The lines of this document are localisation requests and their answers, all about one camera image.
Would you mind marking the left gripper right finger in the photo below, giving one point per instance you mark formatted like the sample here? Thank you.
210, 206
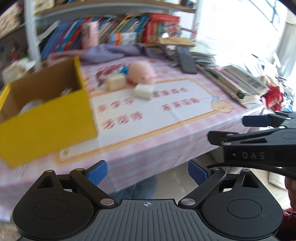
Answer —
208, 181

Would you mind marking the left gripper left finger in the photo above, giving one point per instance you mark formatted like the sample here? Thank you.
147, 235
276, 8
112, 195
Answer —
88, 180

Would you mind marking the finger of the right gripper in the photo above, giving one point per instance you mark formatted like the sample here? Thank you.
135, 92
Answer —
263, 120
259, 138

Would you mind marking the white eraser block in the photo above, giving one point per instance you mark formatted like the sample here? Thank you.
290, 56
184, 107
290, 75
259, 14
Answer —
144, 90

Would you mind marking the yellow packing tape roll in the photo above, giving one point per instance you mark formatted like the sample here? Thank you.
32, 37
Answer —
30, 105

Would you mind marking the beige sponge block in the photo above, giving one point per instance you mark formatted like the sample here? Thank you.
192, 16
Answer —
116, 82

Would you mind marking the pink plush pig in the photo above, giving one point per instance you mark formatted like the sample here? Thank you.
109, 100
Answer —
141, 72

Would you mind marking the right hand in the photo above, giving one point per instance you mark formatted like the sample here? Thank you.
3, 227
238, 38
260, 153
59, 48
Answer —
291, 187

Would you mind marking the stack of papers and books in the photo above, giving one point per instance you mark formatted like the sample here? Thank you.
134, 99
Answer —
246, 89

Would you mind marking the pink cartoon table mat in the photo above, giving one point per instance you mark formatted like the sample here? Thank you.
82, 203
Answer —
138, 138

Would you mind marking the yellow cardboard box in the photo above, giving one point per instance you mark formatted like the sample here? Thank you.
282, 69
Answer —
65, 118

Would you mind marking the purple pink cloth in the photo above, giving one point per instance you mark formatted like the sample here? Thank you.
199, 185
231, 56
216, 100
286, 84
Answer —
106, 52

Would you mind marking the red boxed book set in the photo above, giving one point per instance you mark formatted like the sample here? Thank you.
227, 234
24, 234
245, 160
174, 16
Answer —
161, 24

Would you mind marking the tissue pack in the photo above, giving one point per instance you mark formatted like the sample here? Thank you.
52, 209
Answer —
17, 70

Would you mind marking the pink cylindrical pencil holder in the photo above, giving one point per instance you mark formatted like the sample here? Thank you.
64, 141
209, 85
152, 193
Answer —
89, 35

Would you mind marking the orange white small box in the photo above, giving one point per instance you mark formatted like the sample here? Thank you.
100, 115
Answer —
119, 39

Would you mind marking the row of leaning books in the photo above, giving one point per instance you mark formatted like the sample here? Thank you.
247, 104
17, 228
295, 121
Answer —
66, 35

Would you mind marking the white bookshelf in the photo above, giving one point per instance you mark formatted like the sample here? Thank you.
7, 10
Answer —
81, 9

